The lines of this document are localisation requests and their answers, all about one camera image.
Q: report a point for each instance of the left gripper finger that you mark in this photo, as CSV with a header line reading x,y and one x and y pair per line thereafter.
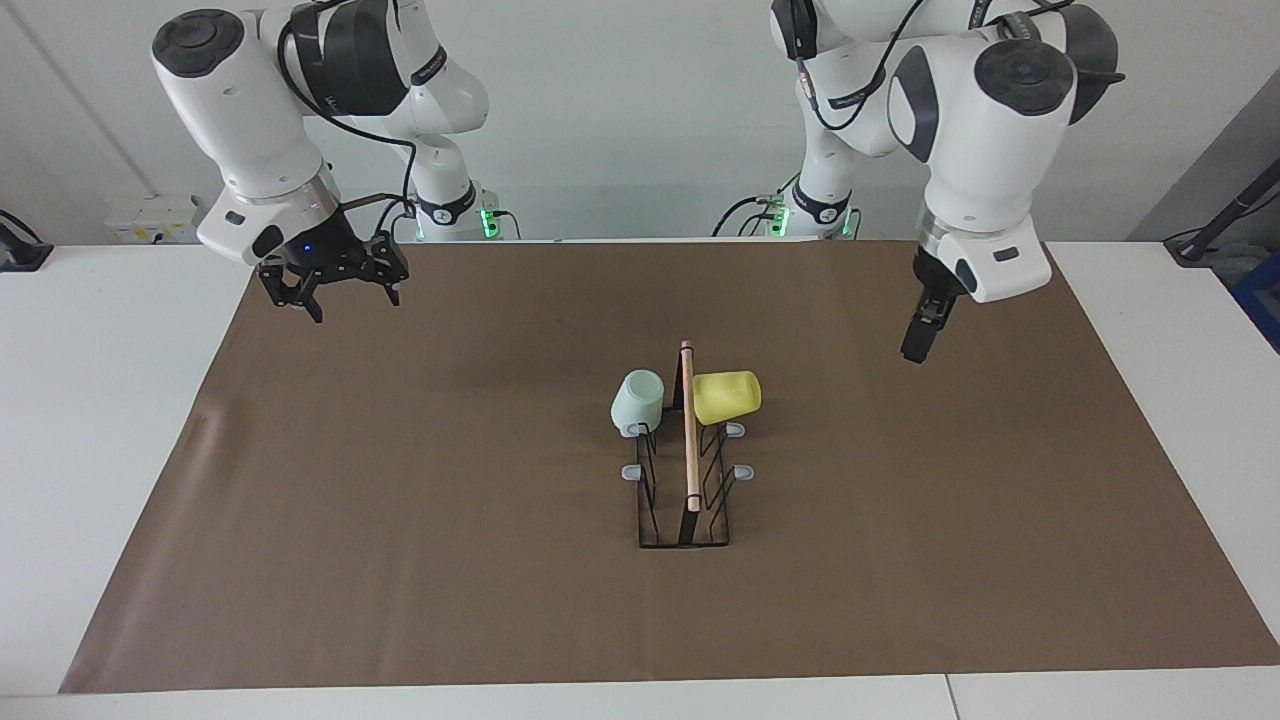
x,y
925,330

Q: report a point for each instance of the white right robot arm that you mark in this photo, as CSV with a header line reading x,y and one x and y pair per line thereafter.
x,y
255,120

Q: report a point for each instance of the brown paper table mat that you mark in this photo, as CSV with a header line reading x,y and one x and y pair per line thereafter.
x,y
400,580

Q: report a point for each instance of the pale green plastic cup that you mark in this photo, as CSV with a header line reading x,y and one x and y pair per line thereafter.
x,y
637,402

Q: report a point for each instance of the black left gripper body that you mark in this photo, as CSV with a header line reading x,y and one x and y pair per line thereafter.
x,y
938,280

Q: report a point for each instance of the black desk clamp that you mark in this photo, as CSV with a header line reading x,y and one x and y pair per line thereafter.
x,y
18,255

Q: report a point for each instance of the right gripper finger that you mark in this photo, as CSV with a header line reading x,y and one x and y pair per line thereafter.
x,y
290,288
393,265

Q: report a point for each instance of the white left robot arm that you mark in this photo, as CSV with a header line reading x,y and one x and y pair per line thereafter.
x,y
985,150

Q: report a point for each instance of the yellow plastic cup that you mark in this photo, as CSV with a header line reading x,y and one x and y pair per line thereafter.
x,y
727,397

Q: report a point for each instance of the blue crate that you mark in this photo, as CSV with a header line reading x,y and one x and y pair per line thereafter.
x,y
1262,305

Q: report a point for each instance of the black angled stand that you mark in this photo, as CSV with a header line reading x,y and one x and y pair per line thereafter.
x,y
1225,215

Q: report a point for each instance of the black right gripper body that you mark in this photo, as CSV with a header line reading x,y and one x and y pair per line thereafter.
x,y
320,250

